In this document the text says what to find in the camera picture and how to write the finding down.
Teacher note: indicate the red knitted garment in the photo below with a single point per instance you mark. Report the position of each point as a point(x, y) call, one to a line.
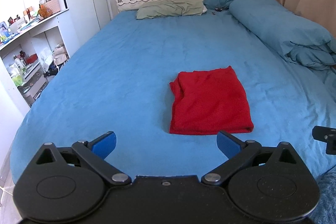
point(207, 102)

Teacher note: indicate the rolled blue duvet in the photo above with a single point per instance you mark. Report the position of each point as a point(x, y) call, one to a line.
point(295, 38)

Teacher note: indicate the white shelf desk unit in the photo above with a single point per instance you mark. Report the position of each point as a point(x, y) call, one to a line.
point(45, 34)

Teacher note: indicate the blue fluffy rug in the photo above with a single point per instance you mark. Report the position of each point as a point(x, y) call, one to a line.
point(326, 208)

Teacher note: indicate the green pillow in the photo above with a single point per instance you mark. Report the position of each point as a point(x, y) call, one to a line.
point(165, 8)

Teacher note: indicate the orange plush on shelf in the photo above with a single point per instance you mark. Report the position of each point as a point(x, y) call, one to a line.
point(45, 12)

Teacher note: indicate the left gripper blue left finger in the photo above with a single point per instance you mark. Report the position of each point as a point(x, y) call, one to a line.
point(103, 145)

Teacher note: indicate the pink basket on shelf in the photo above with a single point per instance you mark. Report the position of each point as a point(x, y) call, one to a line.
point(53, 5)

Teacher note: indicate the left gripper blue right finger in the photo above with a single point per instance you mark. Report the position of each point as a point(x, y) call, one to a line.
point(229, 145)

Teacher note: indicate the small dark item on bed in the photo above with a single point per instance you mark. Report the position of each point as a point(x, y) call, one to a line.
point(216, 10)

